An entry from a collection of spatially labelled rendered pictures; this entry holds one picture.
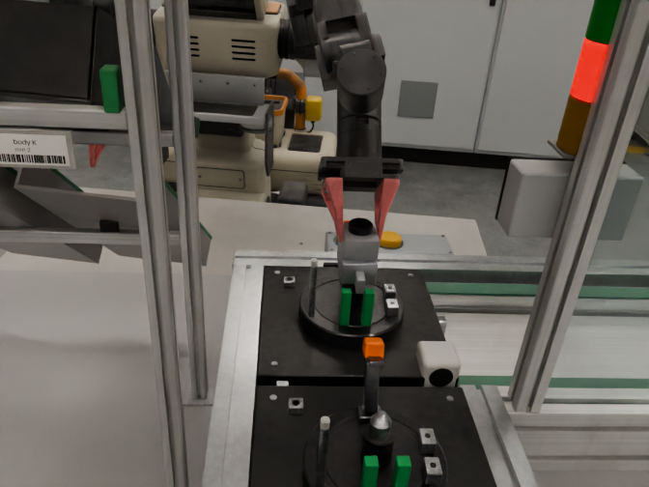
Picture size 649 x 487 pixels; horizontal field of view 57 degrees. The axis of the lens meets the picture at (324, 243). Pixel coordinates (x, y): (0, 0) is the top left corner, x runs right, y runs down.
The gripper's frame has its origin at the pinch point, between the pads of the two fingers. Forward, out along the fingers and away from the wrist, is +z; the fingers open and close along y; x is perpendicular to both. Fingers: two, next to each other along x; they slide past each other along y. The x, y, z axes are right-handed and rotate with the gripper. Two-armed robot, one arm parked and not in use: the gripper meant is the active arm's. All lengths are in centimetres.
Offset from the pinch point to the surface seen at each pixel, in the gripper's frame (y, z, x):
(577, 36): 160, -162, 228
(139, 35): -20.1, -7.0, -34.1
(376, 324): 2.6, 10.7, 3.4
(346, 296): -1.7, 7.5, -0.1
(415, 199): 70, -70, 252
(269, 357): -10.8, 14.9, 1.4
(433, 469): 4.4, 24.7, -15.8
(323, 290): -3.7, 6.0, 8.8
